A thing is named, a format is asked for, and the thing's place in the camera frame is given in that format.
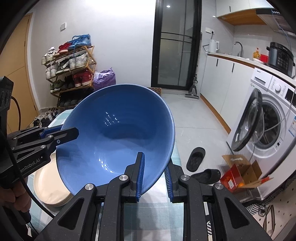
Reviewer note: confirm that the black pressure cooker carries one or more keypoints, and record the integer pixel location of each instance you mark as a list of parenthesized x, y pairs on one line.
[(279, 58)]

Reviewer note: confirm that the white wall switch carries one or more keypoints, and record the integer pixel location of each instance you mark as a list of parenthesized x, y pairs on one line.
[(63, 26)]

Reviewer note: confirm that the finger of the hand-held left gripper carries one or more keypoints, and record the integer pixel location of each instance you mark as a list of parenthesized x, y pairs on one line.
[(52, 130), (67, 135)]

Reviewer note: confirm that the stick vacuum cleaner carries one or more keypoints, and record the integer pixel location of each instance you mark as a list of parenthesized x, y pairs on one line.
[(193, 92)]

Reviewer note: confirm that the purple plastic bag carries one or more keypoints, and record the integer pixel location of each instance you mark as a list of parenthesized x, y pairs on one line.
[(104, 81)]

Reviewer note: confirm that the red container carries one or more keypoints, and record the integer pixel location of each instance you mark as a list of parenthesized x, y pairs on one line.
[(264, 59)]

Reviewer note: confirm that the wooden door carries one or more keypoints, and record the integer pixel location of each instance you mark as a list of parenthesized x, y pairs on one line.
[(20, 58)]

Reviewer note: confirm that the teal checked tablecloth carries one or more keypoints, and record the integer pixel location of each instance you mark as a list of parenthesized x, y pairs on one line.
[(152, 222)]

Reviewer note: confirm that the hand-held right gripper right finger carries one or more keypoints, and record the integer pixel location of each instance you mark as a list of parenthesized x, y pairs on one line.
[(169, 185)]

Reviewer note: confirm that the red cardboard box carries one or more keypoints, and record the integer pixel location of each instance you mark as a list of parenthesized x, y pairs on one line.
[(233, 178)]

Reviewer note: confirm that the yellow bottle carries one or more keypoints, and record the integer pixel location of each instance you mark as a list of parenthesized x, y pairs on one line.
[(256, 55)]

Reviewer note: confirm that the dark blue bowl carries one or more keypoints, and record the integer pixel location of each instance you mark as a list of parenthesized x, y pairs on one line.
[(111, 139)]

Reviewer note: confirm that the white wall socket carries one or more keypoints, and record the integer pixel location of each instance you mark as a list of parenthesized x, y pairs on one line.
[(209, 30)]

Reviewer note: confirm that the black framed glass door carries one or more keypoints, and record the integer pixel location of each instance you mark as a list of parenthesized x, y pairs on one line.
[(175, 58)]

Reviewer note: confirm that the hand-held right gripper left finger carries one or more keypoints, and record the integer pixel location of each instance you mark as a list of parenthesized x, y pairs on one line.
[(140, 178)]

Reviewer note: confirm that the white wall cabinet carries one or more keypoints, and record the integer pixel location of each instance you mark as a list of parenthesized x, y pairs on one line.
[(235, 7)]

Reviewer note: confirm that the white kitchen cabinet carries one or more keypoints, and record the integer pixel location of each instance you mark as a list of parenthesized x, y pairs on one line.
[(217, 81)]

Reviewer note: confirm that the wooden shoe rack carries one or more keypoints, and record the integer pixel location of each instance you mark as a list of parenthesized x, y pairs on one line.
[(74, 89)]

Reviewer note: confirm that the white electric kettle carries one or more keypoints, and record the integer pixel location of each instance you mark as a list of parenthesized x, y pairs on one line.
[(214, 46)]

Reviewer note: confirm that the black slipper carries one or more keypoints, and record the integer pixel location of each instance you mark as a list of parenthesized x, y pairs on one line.
[(195, 160), (207, 176)]

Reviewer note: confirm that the black and white rug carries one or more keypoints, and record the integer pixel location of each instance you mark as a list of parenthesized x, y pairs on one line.
[(277, 213)]

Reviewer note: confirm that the white washing machine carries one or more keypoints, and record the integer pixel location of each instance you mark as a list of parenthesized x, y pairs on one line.
[(272, 85)]

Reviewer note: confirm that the person's left forearm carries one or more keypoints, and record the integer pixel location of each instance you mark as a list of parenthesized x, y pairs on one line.
[(9, 227)]

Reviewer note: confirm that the person's left hand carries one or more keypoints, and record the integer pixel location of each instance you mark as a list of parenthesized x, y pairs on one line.
[(20, 199)]

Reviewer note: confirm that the range hood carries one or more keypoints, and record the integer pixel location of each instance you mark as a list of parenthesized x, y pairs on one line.
[(275, 20)]

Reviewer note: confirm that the shoe rack with shoes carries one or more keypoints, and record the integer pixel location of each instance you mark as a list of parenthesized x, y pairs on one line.
[(81, 77)]

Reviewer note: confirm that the pile of loose dark shoes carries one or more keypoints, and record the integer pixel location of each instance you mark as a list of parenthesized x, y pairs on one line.
[(44, 119)]

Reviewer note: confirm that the metal kitchen faucet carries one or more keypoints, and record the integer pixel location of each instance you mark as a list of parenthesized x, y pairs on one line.
[(241, 49)]

